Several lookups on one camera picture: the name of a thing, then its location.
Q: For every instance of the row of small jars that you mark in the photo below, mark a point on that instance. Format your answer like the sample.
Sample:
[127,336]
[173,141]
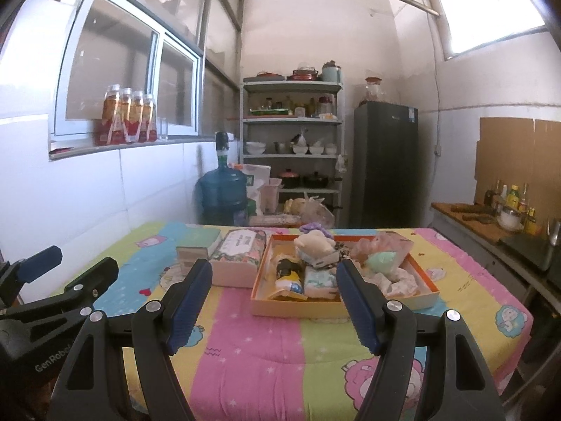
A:
[298,108]

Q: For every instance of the yellow food lumps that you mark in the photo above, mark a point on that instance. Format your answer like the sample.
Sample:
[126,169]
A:
[295,205]

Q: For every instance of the white floral cloth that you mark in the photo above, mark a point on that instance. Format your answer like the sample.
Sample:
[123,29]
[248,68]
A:
[394,283]

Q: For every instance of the stack of white bowls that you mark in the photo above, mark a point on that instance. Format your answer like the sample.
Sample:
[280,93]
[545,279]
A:
[255,148]

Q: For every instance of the purple scrunchie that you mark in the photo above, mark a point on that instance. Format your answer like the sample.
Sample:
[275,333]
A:
[312,228]

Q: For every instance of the pink plastic container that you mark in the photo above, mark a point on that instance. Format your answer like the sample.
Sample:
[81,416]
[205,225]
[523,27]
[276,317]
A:
[270,196]

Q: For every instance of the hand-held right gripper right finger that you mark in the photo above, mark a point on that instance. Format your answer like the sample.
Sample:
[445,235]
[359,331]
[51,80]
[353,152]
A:
[359,311]

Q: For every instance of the colourful striped printed blanket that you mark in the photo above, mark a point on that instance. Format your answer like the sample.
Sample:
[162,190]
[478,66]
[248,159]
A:
[263,346]

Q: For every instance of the teal canister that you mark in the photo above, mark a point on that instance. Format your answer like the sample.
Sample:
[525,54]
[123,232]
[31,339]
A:
[331,73]

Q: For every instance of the clear drinking glass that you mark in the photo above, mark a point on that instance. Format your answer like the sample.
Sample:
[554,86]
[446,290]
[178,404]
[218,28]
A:
[162,130]

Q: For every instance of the yellow tissue pack black band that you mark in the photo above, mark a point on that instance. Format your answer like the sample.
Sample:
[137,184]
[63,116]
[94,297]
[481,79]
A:
[287,276]

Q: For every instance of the row of condiment bottles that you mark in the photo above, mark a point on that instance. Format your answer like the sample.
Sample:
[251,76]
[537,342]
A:
[512,197]

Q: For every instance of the white bowl with rim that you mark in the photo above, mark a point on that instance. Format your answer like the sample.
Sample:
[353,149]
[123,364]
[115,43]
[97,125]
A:
[510,220]

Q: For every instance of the white sack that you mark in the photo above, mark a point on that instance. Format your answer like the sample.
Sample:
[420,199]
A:
[255,175]

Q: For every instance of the floral tissue box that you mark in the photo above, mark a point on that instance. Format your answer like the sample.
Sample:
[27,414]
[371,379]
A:
[239,245]

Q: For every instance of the metal cups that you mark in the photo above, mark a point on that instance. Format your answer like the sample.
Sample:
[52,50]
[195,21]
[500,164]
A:
[281,148]

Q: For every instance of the leopard print scrunchie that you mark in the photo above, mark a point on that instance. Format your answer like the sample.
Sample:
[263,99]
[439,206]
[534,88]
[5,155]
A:
[342,252]

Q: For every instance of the wooden cutting board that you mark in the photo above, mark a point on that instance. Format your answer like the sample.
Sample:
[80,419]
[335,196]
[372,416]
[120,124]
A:
[453,219]

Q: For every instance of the cream plush toy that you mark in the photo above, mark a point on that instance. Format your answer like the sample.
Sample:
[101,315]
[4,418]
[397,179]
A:
[313,243]

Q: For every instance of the orange drink bottle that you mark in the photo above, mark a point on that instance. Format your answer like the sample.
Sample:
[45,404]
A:
[110,116]
[125,117]
[137,117]
[149,119]

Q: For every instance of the pink cloth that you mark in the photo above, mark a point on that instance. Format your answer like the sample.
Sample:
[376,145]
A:
[385,242]

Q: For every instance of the green soft ball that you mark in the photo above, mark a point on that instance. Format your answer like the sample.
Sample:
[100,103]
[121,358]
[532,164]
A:
[381,261]

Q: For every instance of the red lid cooking pot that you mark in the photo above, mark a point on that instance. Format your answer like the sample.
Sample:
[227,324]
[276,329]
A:
[289,180]

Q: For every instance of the green tray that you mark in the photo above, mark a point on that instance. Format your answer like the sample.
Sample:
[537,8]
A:
[269,111]

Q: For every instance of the red lid jar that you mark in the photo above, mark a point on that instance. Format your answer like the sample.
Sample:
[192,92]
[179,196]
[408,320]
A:
[326,106]

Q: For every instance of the sliding aluminium window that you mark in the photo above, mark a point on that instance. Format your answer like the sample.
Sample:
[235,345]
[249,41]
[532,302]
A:
[114,61]

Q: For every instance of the white tissue packet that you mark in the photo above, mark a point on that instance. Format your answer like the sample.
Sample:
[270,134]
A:
[322,283]

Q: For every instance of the white metal shelf rack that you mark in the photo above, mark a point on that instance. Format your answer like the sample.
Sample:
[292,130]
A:
[291,87]

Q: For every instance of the dark grey fridge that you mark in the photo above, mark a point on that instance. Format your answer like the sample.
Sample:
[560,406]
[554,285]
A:
[383,162]

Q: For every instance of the teal cardboard box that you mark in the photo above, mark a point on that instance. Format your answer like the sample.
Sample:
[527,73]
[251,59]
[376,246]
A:
[201,237]

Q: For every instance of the small bright window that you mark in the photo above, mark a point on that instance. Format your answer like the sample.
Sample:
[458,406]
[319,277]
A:
[486,13]

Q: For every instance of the dark cleaver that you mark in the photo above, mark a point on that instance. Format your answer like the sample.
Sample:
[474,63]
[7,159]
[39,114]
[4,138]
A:
[477,217]

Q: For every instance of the blue water jug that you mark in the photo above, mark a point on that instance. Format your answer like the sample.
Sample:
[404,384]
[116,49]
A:
[221,193]

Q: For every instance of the clear plastic shopping bag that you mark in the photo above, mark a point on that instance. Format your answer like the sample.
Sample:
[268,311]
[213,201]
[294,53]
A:
[319,213]

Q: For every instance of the flat red packet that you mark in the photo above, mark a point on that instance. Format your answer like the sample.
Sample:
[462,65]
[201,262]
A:
[61,151]

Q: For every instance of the black water pump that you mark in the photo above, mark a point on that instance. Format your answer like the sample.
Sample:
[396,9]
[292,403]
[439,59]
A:
[221,144]

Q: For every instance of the brown cardboard sheet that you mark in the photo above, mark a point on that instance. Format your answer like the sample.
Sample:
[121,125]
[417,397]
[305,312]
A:
[548,166]
[504,153]

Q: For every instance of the hanging white rag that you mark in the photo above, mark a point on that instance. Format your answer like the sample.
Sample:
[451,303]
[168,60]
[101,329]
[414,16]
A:
[341,163]

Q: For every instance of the red pot with rack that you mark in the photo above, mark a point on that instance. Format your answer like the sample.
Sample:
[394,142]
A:
[303,74]

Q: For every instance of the black cooking pot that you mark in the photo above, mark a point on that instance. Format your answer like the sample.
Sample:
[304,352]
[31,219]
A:
[314,180]

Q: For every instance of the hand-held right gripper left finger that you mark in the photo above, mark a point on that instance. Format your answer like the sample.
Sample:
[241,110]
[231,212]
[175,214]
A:
[188,311]

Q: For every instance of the flat patterned box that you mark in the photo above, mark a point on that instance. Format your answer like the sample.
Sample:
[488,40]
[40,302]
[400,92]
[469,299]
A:
[274,219]

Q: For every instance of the small knotted plastic bag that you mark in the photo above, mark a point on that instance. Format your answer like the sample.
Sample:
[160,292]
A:
[301,138]

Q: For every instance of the large glass jar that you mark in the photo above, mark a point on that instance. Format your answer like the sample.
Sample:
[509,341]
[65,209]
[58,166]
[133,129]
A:
[373,93]

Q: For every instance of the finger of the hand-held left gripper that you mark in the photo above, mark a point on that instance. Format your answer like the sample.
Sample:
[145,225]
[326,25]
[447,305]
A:
[39,263]
[98,274]

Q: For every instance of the metal kitchen counter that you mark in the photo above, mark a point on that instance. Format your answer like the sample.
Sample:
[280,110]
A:
[517,280]

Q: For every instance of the flat red lids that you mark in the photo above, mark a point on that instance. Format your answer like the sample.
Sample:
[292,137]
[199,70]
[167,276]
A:
[268,75]

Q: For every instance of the orange cardboard box lid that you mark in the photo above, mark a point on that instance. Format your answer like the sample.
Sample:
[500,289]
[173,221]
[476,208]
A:
[280,309]

